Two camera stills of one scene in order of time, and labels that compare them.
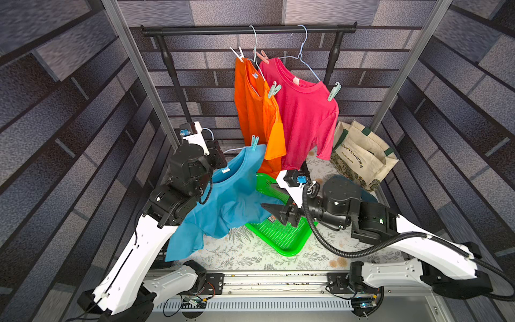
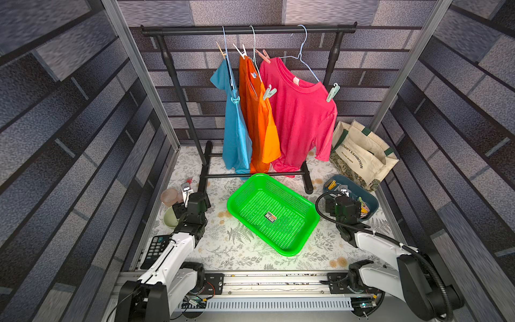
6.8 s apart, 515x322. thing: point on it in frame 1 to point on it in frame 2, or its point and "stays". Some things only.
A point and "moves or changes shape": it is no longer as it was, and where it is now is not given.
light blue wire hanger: x=300 y=56 stays
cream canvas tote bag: x=361 y=154 stays
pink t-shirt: x=308 y=113 stays
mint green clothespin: x=334 y=91 stays
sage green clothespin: x=274 y=89 moves or changes shape
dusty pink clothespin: x=263 y=56 stays
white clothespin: x=241 y=56 moves or changes shape
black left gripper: x=214 y=149 to x=180 y=210
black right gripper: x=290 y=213 to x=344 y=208
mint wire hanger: x=213 y=137 to x=229 y=63
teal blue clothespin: x=254 y=141 to x=235 y=98
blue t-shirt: x=231 y=195 to x=237 y=149
